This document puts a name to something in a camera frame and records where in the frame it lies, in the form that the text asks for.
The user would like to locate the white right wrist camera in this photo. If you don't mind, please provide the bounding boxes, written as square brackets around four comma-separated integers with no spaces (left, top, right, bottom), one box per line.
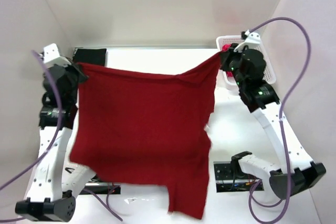
[234,30,261,52]

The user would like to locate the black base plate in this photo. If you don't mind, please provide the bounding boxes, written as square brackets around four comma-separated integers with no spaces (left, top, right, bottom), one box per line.
[213,161,259,193]
[80,180,121,195]

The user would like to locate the white plastic basket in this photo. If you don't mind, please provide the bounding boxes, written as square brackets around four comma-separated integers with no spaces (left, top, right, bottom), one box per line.
[216,35,276,95]

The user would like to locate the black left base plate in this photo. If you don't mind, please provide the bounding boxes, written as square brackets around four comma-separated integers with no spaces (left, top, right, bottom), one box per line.
[80,180,121,195]

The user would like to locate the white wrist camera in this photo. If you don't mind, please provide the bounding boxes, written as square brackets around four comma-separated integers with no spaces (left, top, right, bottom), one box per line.
[234,30,261,52]
[39,43,71,68]

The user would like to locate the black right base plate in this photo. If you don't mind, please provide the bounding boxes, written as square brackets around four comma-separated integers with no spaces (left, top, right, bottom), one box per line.
[213,161,259,193]

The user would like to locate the dark red t shirt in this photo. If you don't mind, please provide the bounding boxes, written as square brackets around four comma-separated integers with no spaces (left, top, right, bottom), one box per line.
[69,54,221,219]

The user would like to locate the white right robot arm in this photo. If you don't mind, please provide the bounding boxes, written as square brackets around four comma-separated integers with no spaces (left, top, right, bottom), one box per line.
[219,43,326,200]

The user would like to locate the black folded t shirt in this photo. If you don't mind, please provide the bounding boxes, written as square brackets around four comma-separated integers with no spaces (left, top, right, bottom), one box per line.
[72,48,107,67]

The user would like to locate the pink crumpled t shirt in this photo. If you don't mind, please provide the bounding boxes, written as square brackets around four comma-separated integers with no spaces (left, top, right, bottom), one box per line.
[220,44,235,78]

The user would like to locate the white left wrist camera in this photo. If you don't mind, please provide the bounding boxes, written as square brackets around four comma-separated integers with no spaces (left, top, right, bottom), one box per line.
[39,43,71,68]

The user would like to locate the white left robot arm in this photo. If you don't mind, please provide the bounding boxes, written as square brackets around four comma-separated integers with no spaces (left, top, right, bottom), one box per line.
[15,63,88,222]

